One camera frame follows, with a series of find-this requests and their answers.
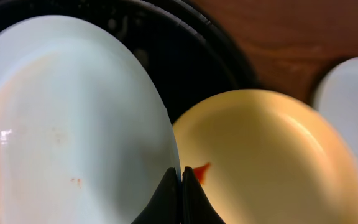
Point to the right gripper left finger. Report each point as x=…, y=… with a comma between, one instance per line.
x=163, y=205

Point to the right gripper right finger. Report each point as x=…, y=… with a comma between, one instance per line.
x=196, y=206

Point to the yellow plate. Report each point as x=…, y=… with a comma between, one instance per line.
x=266, y=157

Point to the light blue plate bottom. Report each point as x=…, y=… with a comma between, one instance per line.
x=84, y=134

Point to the black round tray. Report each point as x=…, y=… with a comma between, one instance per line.
x=188, y=56

